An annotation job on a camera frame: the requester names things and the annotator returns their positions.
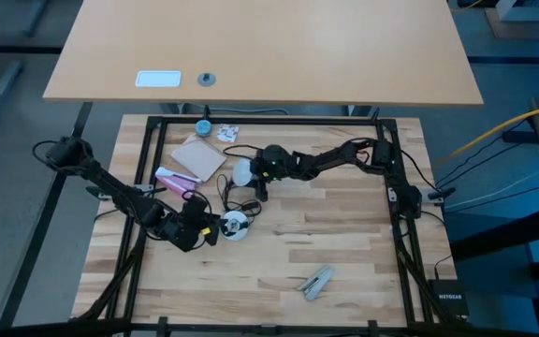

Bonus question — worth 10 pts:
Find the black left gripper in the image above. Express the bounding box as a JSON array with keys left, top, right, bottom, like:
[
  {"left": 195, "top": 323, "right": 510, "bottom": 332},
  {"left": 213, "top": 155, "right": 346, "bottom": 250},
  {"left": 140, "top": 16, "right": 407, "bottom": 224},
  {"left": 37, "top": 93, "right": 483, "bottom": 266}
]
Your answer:
[{"left": 169, "top": 195, "right": 227, "bottom": 254}]

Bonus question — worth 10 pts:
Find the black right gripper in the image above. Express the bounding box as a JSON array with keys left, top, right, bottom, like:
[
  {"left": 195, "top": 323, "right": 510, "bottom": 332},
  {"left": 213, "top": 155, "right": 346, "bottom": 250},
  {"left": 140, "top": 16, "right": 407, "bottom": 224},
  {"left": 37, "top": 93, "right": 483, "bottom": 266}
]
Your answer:
[{"left": 248, "top": 144, "right": 295, "bottom": 203}]

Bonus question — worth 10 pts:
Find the patterned paper card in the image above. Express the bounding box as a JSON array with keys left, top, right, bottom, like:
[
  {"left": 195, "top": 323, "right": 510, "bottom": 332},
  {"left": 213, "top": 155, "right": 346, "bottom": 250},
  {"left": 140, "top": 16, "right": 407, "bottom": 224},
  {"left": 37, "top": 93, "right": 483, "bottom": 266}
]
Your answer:
[{"left": 215, "top": 124, "right": 240, "bottom": 144}]

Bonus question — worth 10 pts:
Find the pink packet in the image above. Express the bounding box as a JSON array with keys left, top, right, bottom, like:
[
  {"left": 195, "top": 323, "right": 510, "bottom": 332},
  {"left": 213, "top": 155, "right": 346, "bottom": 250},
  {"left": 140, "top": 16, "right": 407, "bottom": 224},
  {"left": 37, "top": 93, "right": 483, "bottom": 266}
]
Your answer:
[{"left": 154, "top": 166, "right": 203, "bottom": 196}]

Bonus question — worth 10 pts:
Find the blue tape roll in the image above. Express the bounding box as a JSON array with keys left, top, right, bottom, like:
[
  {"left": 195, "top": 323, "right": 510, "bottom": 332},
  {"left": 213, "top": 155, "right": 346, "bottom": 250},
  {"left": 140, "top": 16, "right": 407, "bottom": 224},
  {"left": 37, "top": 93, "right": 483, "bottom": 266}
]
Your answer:
[{"left": 194, "top": 119, "right": 213, "bottom": 139}]

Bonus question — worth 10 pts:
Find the grey stapler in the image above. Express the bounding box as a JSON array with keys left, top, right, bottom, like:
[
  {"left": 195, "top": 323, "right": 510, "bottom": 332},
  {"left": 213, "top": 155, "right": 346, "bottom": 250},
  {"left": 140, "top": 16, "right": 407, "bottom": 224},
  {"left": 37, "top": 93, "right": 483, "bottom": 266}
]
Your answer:
[{"left": 296, "top": 264, "right": 336, "bottom": 301}]

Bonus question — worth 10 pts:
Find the light wooden desk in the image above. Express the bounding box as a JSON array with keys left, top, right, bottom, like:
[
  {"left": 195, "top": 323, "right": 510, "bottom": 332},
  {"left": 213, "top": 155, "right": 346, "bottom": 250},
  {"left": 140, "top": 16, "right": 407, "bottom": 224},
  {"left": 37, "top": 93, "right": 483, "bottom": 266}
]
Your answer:
[{"left": 43, "top": 0, "right": 485, "bottom": 108}]

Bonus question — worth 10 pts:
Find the white rectangular desk plate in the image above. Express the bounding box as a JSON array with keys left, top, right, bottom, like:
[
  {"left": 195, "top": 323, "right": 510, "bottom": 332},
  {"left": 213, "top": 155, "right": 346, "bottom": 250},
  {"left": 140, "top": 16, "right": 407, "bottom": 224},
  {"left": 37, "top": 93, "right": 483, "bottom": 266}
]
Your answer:
[{"left": 134, "top": 69, "right": 182, "bottom": 89}]

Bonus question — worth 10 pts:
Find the brown cardboard sheet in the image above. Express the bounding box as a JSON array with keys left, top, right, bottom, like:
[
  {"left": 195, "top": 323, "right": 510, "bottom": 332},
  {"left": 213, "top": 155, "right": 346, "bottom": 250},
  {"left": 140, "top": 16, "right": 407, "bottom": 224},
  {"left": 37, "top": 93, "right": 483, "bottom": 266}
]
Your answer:
[{"left": 484, "top": 0, "right": 539, "bottom": 41}]

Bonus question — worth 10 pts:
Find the black lamp power cord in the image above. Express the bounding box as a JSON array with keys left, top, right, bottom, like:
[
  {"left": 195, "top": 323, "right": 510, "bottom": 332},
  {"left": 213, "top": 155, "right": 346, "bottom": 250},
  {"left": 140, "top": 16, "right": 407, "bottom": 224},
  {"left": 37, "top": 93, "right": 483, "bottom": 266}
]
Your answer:
[{"left": 215, "top": 173, "right": 263, "bottom": 220}]

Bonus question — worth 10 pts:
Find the black aluminium table frame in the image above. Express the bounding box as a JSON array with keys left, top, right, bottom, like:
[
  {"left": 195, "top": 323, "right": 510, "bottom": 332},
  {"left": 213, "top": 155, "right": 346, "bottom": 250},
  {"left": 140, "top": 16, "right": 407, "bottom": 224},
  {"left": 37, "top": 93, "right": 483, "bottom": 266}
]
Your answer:
[{"left": 70, "top": 106, "right": 468, "bottom": 337}]

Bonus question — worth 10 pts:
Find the black floor cable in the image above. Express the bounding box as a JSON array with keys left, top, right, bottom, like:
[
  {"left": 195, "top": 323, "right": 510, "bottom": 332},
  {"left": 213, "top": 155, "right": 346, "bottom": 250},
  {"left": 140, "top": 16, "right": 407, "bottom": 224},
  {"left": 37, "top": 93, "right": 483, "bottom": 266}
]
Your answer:
[{"left": 435, "top": 135, "right": 532, "bottom": 188}]

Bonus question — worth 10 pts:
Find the black network switch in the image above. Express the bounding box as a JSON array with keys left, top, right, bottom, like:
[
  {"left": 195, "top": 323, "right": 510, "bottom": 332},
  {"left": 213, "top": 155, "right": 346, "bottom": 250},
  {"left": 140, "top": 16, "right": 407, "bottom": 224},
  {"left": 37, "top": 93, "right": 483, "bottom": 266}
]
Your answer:
[{"left": 428, "top": 279, "right": 470, "bottom": 317}]

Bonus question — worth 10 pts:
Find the yellow cable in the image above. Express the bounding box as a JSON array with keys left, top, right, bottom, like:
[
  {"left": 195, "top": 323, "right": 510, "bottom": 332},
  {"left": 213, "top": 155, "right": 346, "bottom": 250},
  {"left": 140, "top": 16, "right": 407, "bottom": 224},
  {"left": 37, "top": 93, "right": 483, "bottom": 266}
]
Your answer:
[{"left": 432, "top": 100, "right": 539, "bottom": 166}]

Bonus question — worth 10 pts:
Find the white floor cable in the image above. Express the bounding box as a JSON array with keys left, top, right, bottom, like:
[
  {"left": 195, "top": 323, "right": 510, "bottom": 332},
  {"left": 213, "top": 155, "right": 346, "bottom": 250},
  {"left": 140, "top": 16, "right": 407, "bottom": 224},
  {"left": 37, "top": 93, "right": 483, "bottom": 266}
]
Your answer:
[{"left": 442, "top": 168, "right": 539, "bottom": 211}]

